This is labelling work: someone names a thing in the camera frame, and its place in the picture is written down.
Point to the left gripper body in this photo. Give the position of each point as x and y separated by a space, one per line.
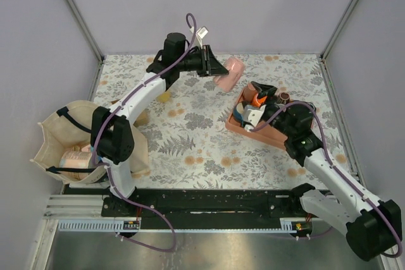
197 61

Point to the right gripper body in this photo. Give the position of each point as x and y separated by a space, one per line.
278 119

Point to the orange mug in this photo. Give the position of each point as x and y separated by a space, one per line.
259 99

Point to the light pink mug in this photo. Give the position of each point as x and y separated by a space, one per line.
235 69

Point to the yellow mug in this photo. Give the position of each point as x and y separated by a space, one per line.
164 97

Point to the blue mug cream base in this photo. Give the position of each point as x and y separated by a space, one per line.
238 112

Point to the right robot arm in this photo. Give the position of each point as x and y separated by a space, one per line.
370 225

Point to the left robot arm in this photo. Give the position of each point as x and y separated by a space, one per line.
111 131

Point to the salmon textured mug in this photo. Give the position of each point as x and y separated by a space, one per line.
249 93

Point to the brown striped mug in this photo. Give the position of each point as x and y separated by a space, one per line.
283 98

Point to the salmon pink tray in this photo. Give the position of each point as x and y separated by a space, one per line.
298 120

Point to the brown paper packet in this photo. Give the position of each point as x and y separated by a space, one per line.
142 118

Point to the cream tote bag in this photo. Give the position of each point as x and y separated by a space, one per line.
70 126

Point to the pink can in bag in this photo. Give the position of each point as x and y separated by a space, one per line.
81 161

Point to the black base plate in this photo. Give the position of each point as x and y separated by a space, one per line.
272 203

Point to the white cable duct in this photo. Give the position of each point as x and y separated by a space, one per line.
153 225

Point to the aluminium frame rail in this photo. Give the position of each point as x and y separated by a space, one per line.
85 30

